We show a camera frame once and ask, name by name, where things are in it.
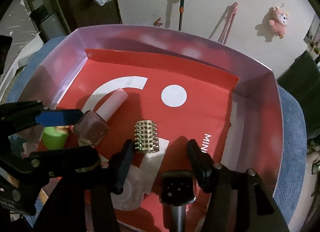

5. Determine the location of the purple cardboard box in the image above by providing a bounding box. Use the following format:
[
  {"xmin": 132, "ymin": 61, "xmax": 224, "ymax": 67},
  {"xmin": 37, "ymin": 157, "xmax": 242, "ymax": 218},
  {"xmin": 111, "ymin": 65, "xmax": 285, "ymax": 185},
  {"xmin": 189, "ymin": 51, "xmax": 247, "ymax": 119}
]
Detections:
[{"xmin": 32, "ymin": 24, "xmax": 285, "ymax": 232}]

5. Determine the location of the nail polish bottle pink cap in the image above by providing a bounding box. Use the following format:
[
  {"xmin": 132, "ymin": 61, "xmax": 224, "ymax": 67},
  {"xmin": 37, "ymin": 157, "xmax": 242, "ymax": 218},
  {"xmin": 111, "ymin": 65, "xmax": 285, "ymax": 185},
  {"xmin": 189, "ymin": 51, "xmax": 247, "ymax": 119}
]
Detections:
[{"xmin": 72, "ymin": 88, "xmax": 128, "ymax": 148}]

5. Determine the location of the mop handle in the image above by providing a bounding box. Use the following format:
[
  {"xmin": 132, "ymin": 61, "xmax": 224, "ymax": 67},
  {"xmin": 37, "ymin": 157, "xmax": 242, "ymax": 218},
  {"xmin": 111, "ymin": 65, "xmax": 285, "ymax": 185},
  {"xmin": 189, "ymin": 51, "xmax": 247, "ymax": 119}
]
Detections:
[{"xmin": 178, "ymin": 0, "xmax": 187, "ymax": 31}]

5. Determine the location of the black karaoke microphone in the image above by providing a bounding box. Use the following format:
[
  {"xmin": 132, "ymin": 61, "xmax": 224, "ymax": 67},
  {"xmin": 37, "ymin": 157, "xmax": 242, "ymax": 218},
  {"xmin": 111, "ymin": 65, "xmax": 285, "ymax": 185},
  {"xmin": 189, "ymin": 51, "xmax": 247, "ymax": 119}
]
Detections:
[{"xmin": 159, "ymin": 170, "xmax": 197, "ymax": 232}]

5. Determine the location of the pink pig plush toy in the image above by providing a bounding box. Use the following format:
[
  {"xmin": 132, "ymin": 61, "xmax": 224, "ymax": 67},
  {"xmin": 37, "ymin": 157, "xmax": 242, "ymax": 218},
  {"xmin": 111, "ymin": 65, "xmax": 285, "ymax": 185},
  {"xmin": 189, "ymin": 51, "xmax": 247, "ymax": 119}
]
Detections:
[{"xmin": 269, "ymin": 6, "xmax": 290, "ymax": 38}]

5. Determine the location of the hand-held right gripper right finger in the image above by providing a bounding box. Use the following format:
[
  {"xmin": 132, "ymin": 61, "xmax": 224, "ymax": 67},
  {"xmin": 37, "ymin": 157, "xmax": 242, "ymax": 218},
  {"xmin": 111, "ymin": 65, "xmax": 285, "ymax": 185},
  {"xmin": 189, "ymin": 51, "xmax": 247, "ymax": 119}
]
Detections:
[{"xmin": 187, "ymin": 139, "xmax": 290, "ymax": 232}]

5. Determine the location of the spiked metal roller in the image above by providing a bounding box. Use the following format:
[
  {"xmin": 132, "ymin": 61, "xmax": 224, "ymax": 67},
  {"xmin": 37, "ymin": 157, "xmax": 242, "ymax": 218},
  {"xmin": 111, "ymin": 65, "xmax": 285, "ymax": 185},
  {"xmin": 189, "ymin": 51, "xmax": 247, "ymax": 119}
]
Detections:
[{"xmin": 134, "ymin": 120, "xmax": 160, "ymax": 153}]

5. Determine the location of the pink rounded case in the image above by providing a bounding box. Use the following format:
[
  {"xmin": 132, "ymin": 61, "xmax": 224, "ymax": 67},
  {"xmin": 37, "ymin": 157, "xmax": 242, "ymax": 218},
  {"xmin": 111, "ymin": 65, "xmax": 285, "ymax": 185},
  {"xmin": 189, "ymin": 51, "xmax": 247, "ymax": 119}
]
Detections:
[{"xmin": 110, "ymin": 165, "xmax": 145, "ymax": 211}]

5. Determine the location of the green duck toy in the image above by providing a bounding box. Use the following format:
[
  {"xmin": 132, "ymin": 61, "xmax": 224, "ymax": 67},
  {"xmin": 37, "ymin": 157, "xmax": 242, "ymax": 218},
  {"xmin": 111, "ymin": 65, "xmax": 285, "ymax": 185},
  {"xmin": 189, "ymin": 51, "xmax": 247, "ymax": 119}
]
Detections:
[{"xmin": 42, "ymin": 127, "xmax": 69, "ymax": 151}]

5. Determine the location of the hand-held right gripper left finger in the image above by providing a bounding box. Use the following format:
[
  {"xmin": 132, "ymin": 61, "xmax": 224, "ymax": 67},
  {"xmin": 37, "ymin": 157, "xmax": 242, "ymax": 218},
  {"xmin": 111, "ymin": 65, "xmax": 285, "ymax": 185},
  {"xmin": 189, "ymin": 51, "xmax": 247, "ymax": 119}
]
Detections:
[{"xmin": 34, "ymin": 139, "xmax": 135, "ymax": 232}]

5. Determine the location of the table with dark cloth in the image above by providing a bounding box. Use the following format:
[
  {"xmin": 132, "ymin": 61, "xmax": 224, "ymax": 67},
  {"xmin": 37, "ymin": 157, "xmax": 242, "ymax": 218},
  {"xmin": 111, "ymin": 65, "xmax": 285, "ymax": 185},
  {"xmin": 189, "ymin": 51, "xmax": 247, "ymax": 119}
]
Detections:
[{"xmin": 277, "ymin": 51, "xmax": 320, "ymax": 138}]

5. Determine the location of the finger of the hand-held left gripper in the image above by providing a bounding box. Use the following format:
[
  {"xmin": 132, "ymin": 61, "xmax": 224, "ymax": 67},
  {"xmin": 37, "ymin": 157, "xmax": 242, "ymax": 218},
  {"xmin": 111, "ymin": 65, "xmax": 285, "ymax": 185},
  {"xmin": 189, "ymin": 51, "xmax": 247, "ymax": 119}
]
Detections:
[
  {"xmin": 0, "ymin": 145, "xmax": 100, "ymax": 180},
  {"xmin": 0, "ymin": 100, "xmax": 83, "ymax": 138}
]

